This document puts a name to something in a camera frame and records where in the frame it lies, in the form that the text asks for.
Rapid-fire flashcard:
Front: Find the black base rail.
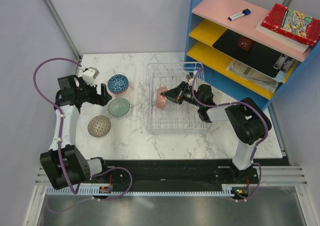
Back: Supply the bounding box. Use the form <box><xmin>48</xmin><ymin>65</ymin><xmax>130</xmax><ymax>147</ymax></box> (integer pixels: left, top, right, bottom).
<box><xmin>80</xmin><ymin>157</ymin><xmax>260</xmax><ymax>193</ymax></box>

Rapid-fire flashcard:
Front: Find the white wire dish rack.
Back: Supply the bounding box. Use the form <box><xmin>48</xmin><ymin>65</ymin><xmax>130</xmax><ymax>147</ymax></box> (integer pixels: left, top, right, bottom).
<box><xmin>144</xmin><ymin>62</ymin><xmax>210</xmax><ymax>133</ymax></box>

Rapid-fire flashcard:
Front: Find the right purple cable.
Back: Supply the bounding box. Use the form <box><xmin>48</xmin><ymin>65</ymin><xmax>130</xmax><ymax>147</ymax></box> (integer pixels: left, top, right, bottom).
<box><xmin>190</xmin><ymin>67</ymin><xmax>266</xmax><ymax>203</ymax></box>

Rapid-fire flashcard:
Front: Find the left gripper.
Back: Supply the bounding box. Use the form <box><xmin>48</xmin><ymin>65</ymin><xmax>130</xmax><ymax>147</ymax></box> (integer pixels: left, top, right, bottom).
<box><xmin>74</xmin><ymin>77</ymin><xmax>112</xmax><ymax>107</ymax></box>

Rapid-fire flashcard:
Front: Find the blue whiteboard marker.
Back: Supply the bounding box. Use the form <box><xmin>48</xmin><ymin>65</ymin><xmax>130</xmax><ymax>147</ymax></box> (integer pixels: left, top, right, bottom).
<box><xmin>228</xmin><ymin>8</ymin><xmax>252</xmax><ymax>21</ymax></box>

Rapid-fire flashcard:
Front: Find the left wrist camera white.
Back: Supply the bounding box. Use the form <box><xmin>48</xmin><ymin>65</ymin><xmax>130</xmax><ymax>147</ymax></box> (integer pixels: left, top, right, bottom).
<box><xmin>79</xmin><ymin>66</ymin><xmax>99</xmax><ymax>86</ymax></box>

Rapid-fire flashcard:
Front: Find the blue shelf unit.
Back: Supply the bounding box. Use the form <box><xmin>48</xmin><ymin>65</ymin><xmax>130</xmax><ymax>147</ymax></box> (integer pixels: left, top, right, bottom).
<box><xmin>184</xmin><ymin>0</ymin><xmax>320</xmax><ymax>109</ymax></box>

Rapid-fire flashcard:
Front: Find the brown cube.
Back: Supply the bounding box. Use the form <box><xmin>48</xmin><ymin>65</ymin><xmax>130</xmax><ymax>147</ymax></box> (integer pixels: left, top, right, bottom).
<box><xmin>237</xmin><ymin>36</ymin><xmax>254</xmax><ymax>51</ymax></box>

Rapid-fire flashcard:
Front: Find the black clipboard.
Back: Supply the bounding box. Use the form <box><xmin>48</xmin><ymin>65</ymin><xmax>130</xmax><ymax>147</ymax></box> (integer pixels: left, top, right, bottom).
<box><xmin>212</xmin><ymin>29</ymin><xmax>295</xmax><ymax>78</ymax></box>

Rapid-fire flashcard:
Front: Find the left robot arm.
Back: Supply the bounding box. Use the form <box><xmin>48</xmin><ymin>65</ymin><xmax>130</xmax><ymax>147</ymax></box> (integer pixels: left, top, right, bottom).
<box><xmin>40</xmin><ymin>74</ymin><xmax>112</xmax><ymax>194</ymax></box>

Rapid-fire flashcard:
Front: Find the white cable duct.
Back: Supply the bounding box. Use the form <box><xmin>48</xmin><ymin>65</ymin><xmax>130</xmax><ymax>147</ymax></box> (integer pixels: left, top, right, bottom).
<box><xmin>45</xmin><ymin>185</ymin><xmax>236</xmax><ymax>197</ymax></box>

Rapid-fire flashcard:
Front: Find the brown lattice pattern bowl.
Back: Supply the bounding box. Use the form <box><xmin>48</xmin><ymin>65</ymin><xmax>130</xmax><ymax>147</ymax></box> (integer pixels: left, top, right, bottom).
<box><xmin>87</xmin><ymin>115</ymin><xmax>112</xmax><ymax>138</ymax></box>

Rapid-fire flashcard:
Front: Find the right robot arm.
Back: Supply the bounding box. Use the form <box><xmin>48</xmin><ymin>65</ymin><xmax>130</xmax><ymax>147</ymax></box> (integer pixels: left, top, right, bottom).
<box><xmin>155</xmin><ymin>81</ymin><xmax>272</xmax><ymax>183</ymax></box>

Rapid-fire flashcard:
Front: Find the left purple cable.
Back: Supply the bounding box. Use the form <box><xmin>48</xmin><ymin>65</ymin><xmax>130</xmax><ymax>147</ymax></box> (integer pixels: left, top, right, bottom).
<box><xmin>33</xmin><ymin>57</ymin><xmax>133</xmax><ymax>214</ymax></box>

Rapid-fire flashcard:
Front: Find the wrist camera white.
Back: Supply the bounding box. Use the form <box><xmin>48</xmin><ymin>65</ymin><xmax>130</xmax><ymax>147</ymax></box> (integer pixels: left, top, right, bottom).
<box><xmin>79</xmin><ymin>66</ymin><xmax>99</xmax><ymax>86</ymax></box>
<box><xmin>186</xmin><ymin>72</ymin><xmax>194</xmax><ymax>82</ymax></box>

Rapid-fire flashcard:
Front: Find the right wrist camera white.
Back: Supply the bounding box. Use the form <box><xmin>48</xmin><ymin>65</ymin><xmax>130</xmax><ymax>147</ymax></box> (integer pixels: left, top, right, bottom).
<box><xmin>186</xmin><ymin>72</ymin><xmax>194</xmax><ymax>82</ymax></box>

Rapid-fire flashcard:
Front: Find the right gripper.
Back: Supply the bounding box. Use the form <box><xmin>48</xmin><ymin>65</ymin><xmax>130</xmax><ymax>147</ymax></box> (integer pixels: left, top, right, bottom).
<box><xmin>160</xmin><ymin>81</ymin><xmax>203</xmax><ymax>108</ymax></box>

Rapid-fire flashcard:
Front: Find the blue triangle pattern bowl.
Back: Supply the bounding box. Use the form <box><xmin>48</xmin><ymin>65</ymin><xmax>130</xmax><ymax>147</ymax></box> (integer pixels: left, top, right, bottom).
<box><xmin>107</xmin><ymin>74</ymin><xmax>129</xmax><ymax>94</ymax></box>

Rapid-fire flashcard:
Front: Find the grey book under red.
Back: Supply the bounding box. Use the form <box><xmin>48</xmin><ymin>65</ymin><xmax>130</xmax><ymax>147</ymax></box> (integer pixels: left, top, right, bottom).
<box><xmin>255</xmin><ymin>22</ymin><xmax>309</xmax><ymax>53</ymax></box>

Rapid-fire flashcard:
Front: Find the green ribbed bowl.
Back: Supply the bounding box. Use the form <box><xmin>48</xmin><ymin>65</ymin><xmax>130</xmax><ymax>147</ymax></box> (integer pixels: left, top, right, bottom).
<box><xmin>108</xmin><ymin>98</ymin><xmax>130</xmax><ymax>117</ymax></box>

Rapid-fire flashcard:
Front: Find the spiral notebook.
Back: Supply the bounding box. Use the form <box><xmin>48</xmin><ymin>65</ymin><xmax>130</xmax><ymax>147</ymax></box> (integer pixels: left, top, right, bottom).
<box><xmin>226</xmin><ymin>60</ymin><xmax>279</xmax><ymax>92</ymax></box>

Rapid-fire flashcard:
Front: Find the purple cable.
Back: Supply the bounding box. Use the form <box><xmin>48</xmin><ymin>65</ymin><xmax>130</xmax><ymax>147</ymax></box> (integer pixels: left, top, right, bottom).
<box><xmin>190</xmin><ymin>67</ymin><xmax>266</xmax><ymax>203</ymax></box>
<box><xmin>33</xmin><ymin>57</ymin><xmax>133</xmax><ymax>214</ymax></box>

